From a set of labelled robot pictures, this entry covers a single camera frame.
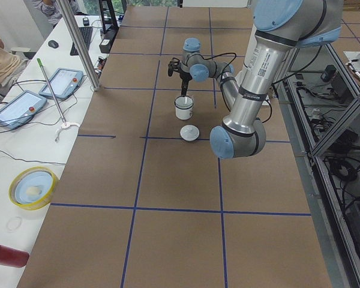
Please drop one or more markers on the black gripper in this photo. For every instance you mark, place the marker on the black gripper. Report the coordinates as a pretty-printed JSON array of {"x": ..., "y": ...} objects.
[{"x": 185, "y": 76}]

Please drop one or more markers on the clear glass funnel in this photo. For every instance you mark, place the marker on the clear glass funnel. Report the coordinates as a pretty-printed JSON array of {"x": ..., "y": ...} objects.
[{"x": 183, "y": 103}]

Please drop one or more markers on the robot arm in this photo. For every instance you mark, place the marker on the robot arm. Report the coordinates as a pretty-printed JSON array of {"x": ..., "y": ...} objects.
[{"x": 278, "y": 27}]

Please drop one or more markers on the white enamel cup blue rim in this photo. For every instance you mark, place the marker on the white enamel cup blue rim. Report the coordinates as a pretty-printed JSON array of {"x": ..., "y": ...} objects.
[{"x": 184, "y": 114}]

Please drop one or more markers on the white cup lid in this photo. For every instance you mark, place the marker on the white cup lid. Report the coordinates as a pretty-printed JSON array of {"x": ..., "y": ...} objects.
[{"x": 189, "y": 133}]

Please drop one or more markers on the far teach pendant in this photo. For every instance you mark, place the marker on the far teach pendant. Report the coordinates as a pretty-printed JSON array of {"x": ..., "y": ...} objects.
[{"x": 65, "y": 81}]

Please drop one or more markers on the teach pendant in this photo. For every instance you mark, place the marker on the teach pendant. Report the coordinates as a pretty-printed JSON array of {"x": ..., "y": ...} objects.
[
  {"x": 21, "y": 109},
  {"x": 65, "y": 81}
]

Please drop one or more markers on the black computer mouse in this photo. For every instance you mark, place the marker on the black computer mouse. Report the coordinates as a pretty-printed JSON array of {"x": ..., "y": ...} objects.
[{"x": 53, "y": 44}]

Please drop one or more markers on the metal grabber stick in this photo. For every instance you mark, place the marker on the metal grabber stick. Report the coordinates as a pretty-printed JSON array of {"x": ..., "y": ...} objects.
[{"x": 65, "y": 124}]

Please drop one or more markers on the near teach pendant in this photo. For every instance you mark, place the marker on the near teach pendant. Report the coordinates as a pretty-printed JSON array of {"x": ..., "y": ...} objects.
[{"x": 21, "y": 109}]

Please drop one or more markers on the light blue dish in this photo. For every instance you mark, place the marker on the light blue dish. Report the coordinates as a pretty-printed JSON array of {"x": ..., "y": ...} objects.
[{"x": 33, "y": 187}]

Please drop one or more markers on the seated person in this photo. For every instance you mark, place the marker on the seated person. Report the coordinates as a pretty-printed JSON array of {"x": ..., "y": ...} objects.
[{"x": 11, "y": 66}]

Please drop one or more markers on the yellow tape roll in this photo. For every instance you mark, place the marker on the yellow tape roll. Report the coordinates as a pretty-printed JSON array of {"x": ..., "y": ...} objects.
[{"x": 40, "y": 203}]

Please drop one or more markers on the red bottle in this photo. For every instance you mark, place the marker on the red bottle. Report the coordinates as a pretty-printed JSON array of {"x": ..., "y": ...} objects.
[{"x": 13, "y": 257}]

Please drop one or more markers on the aluminium frame post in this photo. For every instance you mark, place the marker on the aluminium frame post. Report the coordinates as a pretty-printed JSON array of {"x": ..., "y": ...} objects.
[{"x": 70, "y": 21}]

